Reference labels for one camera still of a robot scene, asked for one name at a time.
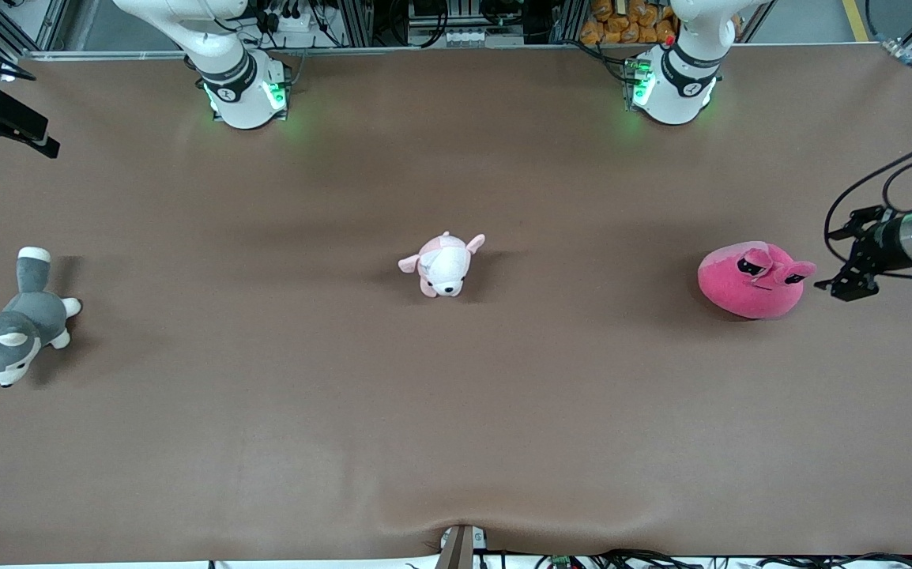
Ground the round pink plush toy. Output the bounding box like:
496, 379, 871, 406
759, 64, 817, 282
697, 241, 818, 320

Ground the grey white husky plush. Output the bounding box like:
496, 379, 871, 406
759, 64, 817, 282
0, 247, 83, 388

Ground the white power strip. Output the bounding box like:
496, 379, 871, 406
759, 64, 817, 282
260, 0, 324, 34

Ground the orange items pile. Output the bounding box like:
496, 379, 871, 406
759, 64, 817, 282
580, 0, 676, 46

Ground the pink white dog plush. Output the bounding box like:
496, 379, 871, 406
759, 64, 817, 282
398, 231, 487, 299

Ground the brown table cover mat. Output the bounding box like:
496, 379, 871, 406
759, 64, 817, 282
0, 43, 912, 567

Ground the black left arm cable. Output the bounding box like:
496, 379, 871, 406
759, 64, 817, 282
823, 145, 912, 279

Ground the brown camera mount post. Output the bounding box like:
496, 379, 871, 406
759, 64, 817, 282
434, 523, 490, 569

